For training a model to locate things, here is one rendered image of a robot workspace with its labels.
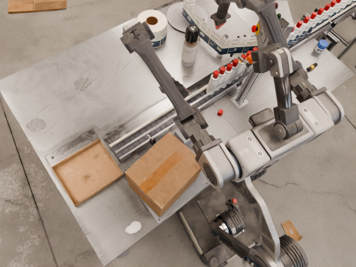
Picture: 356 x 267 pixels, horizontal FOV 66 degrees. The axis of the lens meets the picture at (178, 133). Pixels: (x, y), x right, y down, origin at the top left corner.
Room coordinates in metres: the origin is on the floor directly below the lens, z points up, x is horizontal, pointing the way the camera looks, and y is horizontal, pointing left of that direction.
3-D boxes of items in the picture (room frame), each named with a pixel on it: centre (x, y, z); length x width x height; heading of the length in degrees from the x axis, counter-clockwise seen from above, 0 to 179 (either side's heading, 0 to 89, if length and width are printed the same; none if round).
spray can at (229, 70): (1.10, -0.22, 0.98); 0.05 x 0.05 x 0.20
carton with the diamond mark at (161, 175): (0.40, 0.02, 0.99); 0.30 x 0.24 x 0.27; 147
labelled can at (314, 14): (1.69, -0.75, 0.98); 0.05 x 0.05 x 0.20
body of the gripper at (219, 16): (1.26, -0.10, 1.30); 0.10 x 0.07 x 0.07; 138
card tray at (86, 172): (0.37, 0.45, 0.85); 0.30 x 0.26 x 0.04; 138
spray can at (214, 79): (1.03, -0.15, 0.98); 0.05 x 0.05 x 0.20
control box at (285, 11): (1.13, -0.36, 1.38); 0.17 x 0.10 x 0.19; 13
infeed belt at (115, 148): (1.11, -0.22, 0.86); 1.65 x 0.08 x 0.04; 138
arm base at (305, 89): (0.72, -0.49, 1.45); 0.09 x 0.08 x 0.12; 129
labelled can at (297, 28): (1.58, -0.65, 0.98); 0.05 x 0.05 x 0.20
